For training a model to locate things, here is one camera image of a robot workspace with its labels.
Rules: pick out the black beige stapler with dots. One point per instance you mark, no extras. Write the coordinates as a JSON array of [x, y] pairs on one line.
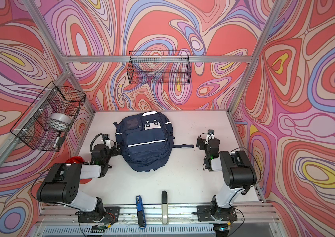
[[164, 208]]

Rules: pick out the red cup with markers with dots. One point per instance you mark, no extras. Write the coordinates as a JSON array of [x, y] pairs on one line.
[[78, 160]]

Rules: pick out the marker in basket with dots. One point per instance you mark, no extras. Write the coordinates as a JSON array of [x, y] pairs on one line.
[[56, 143]]

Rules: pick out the blue stapler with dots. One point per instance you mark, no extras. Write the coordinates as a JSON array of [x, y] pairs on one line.
[[140, 213]]

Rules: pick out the white tape roll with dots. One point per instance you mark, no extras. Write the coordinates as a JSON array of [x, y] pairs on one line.
[[59, 122]]

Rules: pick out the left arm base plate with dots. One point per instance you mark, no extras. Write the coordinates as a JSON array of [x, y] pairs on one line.
[[109, 215]]

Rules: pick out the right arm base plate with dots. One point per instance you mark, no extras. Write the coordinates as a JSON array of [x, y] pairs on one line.
[[207, 213]]

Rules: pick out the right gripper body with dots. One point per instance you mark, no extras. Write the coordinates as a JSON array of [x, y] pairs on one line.
[[203, 146]]

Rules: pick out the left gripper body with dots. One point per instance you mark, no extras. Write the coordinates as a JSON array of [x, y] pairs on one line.
[[111, 153]]

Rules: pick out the wire basket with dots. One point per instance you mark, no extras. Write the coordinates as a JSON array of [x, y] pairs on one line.
[[159, 67], [34, 132]]

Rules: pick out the navy blue backpack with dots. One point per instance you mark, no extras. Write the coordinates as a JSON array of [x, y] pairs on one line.
[[146, 140]]

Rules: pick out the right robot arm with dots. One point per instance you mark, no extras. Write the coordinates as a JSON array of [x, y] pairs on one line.
[[237, 171]]

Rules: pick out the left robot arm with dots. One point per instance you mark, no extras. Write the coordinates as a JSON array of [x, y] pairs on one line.
[[61, 184]]

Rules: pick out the left wire basket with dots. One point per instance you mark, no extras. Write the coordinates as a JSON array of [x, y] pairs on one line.
[[34, 132]]

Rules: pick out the back wire basket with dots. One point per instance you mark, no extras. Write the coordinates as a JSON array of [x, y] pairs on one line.
[[159, 67]]

